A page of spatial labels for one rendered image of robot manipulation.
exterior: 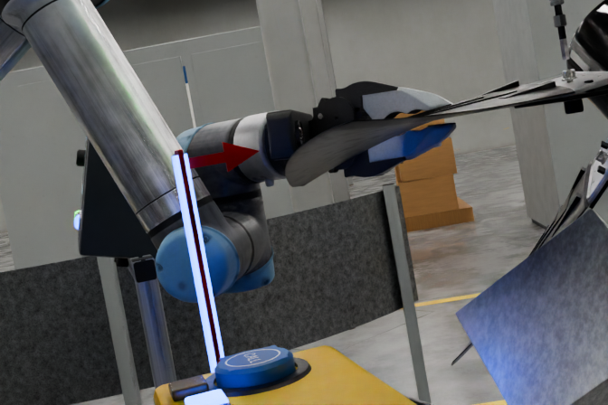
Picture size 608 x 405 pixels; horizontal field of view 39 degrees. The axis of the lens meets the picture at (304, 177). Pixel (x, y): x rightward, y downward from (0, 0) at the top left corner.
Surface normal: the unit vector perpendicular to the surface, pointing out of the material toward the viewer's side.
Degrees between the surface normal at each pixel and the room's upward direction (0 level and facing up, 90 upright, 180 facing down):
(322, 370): 0
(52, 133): 90
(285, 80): 90
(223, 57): 90
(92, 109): 93
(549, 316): 55
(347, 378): 0
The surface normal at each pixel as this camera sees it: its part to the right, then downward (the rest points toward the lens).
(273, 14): -0.06, 0.07
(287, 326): 0.49, -0.04
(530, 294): -0.61, -0.44
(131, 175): -0.35, 0.20
